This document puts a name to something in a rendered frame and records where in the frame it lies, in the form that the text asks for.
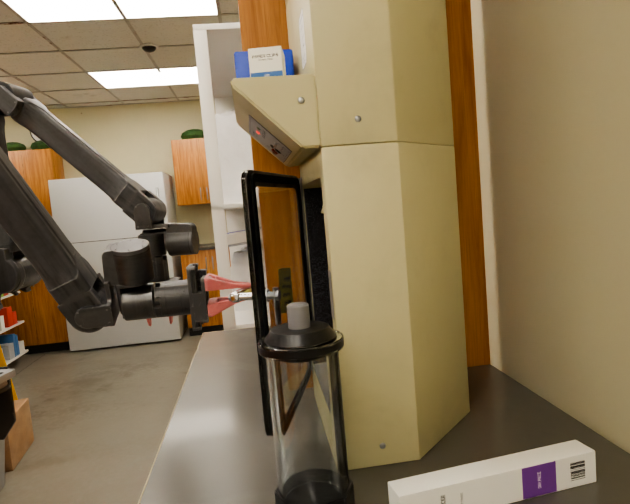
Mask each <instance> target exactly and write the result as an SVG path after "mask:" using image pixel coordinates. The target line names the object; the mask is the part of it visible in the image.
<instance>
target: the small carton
mask: <svg viewBox="0 0 630 504"><path fill-rule="evenodd" d="M248 58H249V68H250V77H267V76H285V75H286V68H285V56H284V53H283V50H282V47H281V46H272V47H262V48H252V49H248Z"/></svg>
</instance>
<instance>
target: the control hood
mask: <svg viewBox="0 0 630 504"><path fill-rule="evenodd" d="M231 88H232V95H233V102H234V108H235V115H236V122H237V123H238V125H239V126H240V127H241V128H242V129H243V130H244V131H246V132H247V133H248V134H249V135H250V136H251V137H253V136H252V135H251V134H250V133H249V115H250V116H251V117H253V118H254V119H255V120H256V121H257V122H258V123H259V124H261V125H262V126H263V127H264V128H265V129H266V130H268V131H269V132H270V133H271V134H272V135H273V136H274V137H276V138H277V139H278V140H279V141H280V142H281V143H283V144H284V145H285V146H286V147H287V148H288V149H290V150H291V151H292V152H291V154H290V155H289V156H288V158H287V159H286V160H285V162H282V161H281V160H280V159H279V158H278V157H276V156H275V155H274V154H273V153H272V152H271V151H269V150H268V149H267V148H266V147H265V146H264V145H263V144H261V143H260V142H259V141H258V140H257V139H256V138H254V137H253V138H254V139H255V140H256V141H257V142H258V143H260V144H261V145H262V146H263V147H264V148H265V149H267V150H268V151H269V152H270V153H271V154H272V155H274V156H275V157H276V158H277V159H278V160H279V161H281V162H282V163H283V164H284V165H285V166H288V167H293V166H299V165H300V164H301V163H302V162H303V161H304V160H305V159H306V158H308V157H309V156H310V155H311V154H312V153H313V152H314V151H315V150H316V149H318V148H319V146H320V145H321V144H320V132H319V120H318V108H317V96H316V84H315V76H313V74H303V75H285V76H267V77H249V78H233V81H231Z"/></svg>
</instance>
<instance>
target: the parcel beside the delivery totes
mask: <svg viewBox="0 0 630 504"><path fill-rule="evenodd" d="M14 407H15V414H16V422H15V424H14V425H13V427H12V429H11V430H10V432H9V433H8V435H7V437H6V438H5V472H10V471H13V470H14V469H15V467H16V466H17V465H18V463H19V462H20V460H21V459H22V457H23V456H24V454H25V453H26V452H27V450H28V449H29V447H30V446H31V444H32V443H33V441H34V435H33V428H32V420H31V413H30V406H29V399H28V398H25V399H19V400H14Z"/></svg>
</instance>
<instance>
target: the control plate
mask: <svg viewBox="0 0 630 504"><path fill-rule="evenodd" d="M256 126H257V127H258V128H260V129H261V131H260V130H258V129H257V127H256ZM256 130H257V131H258V132H259V133H260V134H258V133H257V131H256ZM249 133H250V134H251V135H252V136H253V137H254V138H256V139H257V140H258V141H259V142H260V143H261V144H263V145H264V146H265V147H266V148H267V149H268V150H269V151H271V149H273V148H272V147H271V146H270V144H271V145H273V146H274V145H275V144H274V143H276V142H277V143H279V145H278V144H277V145H278V146H279V147H278V146H277V148H278V149H277V148H276V149H277V150H278V151H280V152H281V154H279V153H278V152H277V153H278V154H277V155H275V154H274V155H275V156H276V157H278V158H279V159H280V160H281V161H282V162H285V160H286V159H287V158H288V156H289V155H290V154H291V152H292V151H291V150H290V149H288V148H287V147H286V146H285V145H284V144H283V143H281V142H280V141H279V140H278V139H277V138H276V137H274V136H273V135H272V134H271V133H270V132H269V131H268V130H266V129H265V128H264V127H263V126H262V125H261V124H259V123H258V122H257V121H256V120H255V119H254V118H253V117H251V116H250V115H249ZM275 141H276V142H275ZM271 152H272V151H271ZM272 153H273V152H272Z"/></svg>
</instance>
